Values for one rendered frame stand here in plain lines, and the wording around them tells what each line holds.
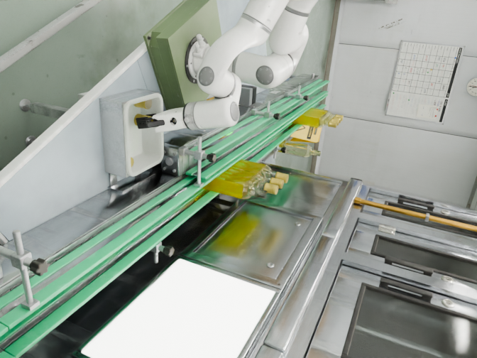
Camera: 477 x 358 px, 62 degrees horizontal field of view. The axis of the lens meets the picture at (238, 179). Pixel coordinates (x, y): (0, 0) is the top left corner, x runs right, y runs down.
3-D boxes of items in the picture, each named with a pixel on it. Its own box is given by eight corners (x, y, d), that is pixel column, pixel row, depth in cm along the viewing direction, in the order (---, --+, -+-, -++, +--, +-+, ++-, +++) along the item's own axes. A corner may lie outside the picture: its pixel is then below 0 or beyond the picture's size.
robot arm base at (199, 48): (180, 50, 123) (224, 57, 118) (198, 24, 129) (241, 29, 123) (194, 87, 136) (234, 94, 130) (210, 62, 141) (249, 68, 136)
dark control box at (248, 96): (233, 103, 189) (249, 106, 186) (233, 86, 186) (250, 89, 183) (240, 100, 196) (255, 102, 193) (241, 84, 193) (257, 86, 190)
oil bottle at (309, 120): (287, 122, 232) (334, 131, 222) (287, 113, 230) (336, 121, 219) (289, 120, 237) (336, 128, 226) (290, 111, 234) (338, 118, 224)
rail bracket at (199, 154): (177, 182, 131) (211, 191, 127) (177, 133, 124) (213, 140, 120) (182, 179, 134) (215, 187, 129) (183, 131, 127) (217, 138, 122)
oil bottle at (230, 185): (195, 187, 145) (249, 202, 137) (196, 173, 143) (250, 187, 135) (203, 182, 150) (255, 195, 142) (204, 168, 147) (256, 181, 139)
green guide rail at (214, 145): (185, 154, 132) (206, 159, 129) (185, 151, 131) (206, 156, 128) (319, 80, 278) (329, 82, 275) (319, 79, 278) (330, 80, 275)
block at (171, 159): (160, 172, 133) (177, 177, 130) (159, 145, 129) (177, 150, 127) (166, 169, 136) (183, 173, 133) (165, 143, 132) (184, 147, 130)
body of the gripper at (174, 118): (187, 134, 105) (154, 137, 110) (206, 125, 113) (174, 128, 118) (181, 106, 102) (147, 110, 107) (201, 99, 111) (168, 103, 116)
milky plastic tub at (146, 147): (106, 172, 117) (129, 179, 114) (99, 97, 108) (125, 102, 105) (142, 155, 132) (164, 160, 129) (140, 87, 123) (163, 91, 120)
